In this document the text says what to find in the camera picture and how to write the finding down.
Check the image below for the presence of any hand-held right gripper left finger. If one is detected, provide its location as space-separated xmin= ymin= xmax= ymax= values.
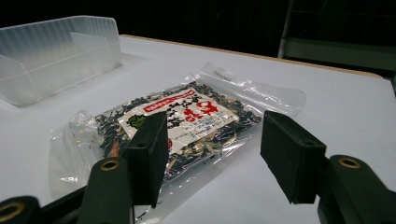
xmin=78 ymin=110 xmax=170 ymax=224

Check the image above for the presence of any clear packet of dried seaweed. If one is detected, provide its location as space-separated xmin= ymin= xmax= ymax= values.
xmin=48 ymin=62 xmax=307 ymax=224

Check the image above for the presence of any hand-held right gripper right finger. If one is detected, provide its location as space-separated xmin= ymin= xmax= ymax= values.
xmin=260 ymin=110 xmax=396 ymax=224

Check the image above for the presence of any metal shelf frame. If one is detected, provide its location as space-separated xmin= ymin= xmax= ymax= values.
xmin=277 ymin=0 xmax=396 ymax=73

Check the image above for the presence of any translucent plastic storage bin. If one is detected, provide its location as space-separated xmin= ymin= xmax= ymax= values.
xmin=0 ymin=15 xmax=122 ymax=108

